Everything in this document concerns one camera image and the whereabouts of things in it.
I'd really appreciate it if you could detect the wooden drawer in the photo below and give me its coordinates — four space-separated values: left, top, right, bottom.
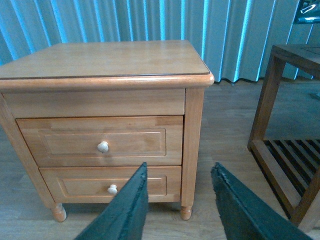
39 166 182 203
17 115 183 167

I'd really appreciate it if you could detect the dark object top right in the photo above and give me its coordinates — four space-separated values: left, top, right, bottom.
293 0 320 24

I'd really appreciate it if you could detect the dark wooden side table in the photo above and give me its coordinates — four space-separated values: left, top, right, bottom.
247 43 320 232

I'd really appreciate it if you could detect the wooden nightstand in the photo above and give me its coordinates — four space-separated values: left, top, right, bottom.
0 40 214 222

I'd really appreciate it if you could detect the pale pleated curtain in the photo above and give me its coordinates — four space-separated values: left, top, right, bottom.
0 0 320 83

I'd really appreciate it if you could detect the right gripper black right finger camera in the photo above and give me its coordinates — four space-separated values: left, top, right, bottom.
211 162 311 240

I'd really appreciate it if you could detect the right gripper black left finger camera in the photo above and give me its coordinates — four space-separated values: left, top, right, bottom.
76 162 149 240

